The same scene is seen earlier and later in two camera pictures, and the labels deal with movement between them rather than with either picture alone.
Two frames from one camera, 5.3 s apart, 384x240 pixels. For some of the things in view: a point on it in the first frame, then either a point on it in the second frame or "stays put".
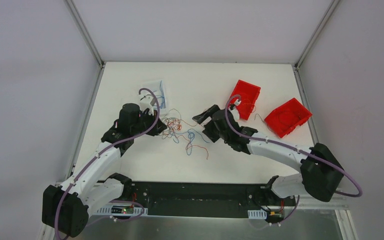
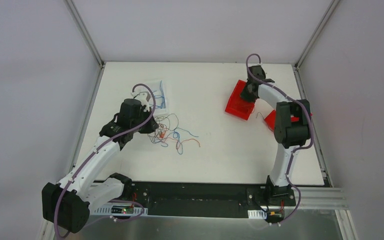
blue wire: x=163 y=99 stays put
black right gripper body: x=210 y=120 → x=249 y=93
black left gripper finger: x=159 y=128 → x=151 y=126
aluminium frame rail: x=337 y=202 stays put
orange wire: x=171 y=126 → x=162 y=135
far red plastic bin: x=249 y=94 stays put
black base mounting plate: x=203 y=197 stays put
